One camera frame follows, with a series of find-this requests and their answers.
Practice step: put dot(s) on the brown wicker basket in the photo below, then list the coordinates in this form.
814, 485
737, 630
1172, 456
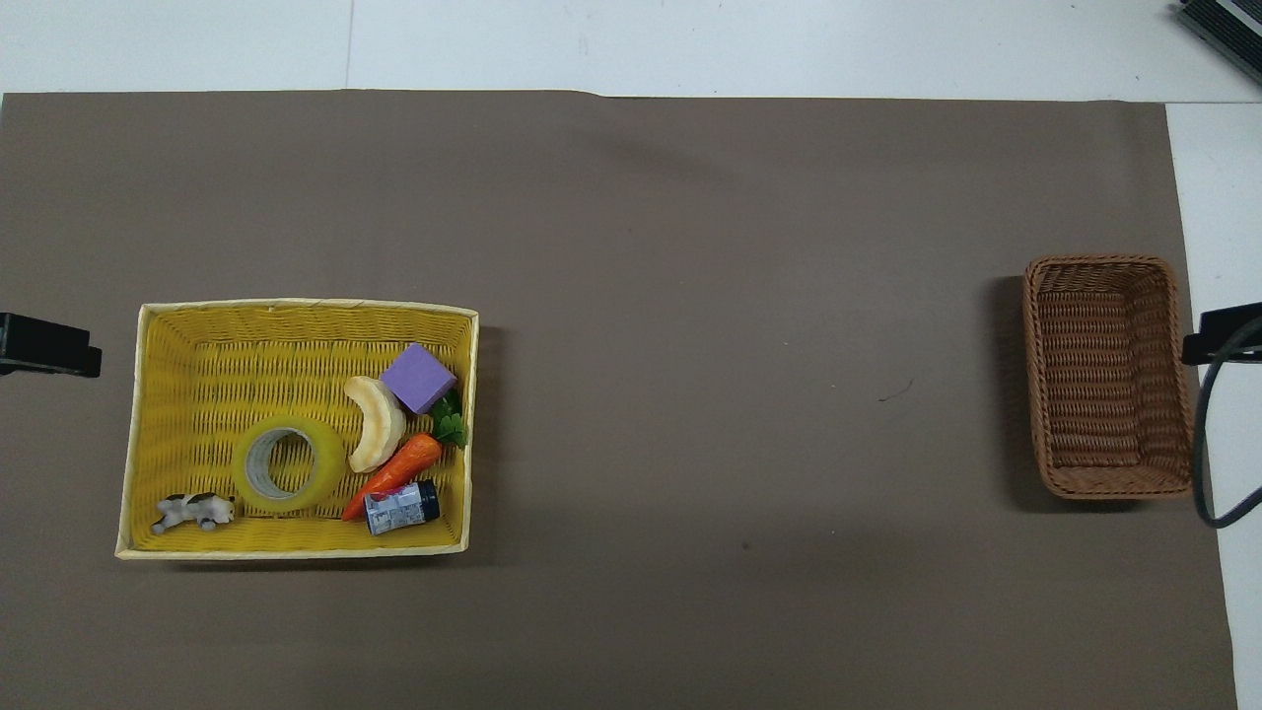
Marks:
1104, 394

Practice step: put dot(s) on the toy carrot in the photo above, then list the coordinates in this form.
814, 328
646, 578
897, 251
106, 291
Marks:
399, 473

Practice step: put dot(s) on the purple foam cube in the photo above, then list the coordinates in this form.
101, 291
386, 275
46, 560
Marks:
418, 378

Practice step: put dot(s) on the small dark-capped bottle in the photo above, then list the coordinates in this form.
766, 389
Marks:
399, 508

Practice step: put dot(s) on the toy banana slice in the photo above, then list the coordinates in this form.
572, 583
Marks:
380, 424

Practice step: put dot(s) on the yellow tape roll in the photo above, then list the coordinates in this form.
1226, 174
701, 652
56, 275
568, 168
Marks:
320, 473

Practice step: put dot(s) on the yellow woven basket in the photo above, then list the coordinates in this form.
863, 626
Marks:
197, 365

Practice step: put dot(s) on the toy cow figurine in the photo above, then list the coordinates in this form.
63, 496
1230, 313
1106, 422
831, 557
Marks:
197, 511

